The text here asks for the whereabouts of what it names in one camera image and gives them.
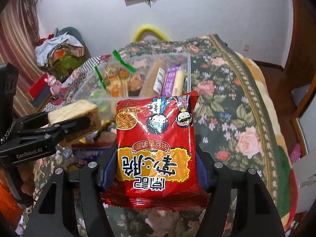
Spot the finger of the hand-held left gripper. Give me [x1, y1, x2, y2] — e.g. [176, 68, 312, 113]
[15, 116, 91, 146]
[15, 112, 50, 129]

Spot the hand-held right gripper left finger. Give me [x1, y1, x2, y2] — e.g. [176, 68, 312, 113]
[25, 138, 118, 237]

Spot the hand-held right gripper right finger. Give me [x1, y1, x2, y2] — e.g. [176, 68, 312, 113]
[195, 145, 286, 237]

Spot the sandwich bread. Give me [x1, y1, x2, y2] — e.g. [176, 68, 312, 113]
[48, 100, 102, 148]

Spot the blue snack packet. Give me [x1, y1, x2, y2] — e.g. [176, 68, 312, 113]
[71, 142, 113, 169]

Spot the small green packet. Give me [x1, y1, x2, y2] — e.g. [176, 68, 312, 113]
[90, 89, 107, 100]

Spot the red instant noodle packet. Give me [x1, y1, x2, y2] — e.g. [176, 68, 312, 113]
[101, 91, 208, 209]

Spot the zip bag of yellow snacks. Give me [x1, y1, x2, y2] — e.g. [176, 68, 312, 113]
[94, 65, 129, 98]

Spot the zip bag of brown pastries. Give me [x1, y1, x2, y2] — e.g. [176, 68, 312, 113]
[105, 50, 136, 79]

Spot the zip bag of orange snacks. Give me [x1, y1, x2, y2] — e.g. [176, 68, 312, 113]
[128, 73, 147, 97]

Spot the clear plastic storage box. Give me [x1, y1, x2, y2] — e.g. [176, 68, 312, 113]
[71, 53, 192, 110]

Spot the long bread packet white label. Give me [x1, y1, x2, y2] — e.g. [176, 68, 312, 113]
[140, 60, 165, 97]

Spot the long bread packet purple label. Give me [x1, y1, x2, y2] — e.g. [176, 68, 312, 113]
[162, 64, 186, 96]

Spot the red box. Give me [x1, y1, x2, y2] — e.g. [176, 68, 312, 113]
[27, 73, 54, 100]

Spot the pink toy figure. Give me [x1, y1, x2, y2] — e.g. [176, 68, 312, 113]
[47, 75, 62, 96]

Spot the orange cloth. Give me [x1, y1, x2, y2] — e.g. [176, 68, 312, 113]
[0, 178, 25, 229]

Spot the pile of clothes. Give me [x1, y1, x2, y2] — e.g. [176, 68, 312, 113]
[35, 31, 86, 70]

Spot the striped red curtain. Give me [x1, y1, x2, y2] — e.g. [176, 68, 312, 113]
[0, 0, 51, 118]

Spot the grey chair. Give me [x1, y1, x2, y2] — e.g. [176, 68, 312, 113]
[55, 27, 87, 55]

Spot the pink slipper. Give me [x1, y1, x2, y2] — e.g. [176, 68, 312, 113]
[290, 143, 301, 164]

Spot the white wardrobe door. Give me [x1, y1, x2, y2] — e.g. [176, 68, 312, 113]
[291, 79, 316, 215]

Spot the yellow foam tube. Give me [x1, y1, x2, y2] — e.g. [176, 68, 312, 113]
[132, 25, 171, 42]

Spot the wooden door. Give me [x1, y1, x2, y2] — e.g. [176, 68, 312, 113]
[283, 0, 316, 86]

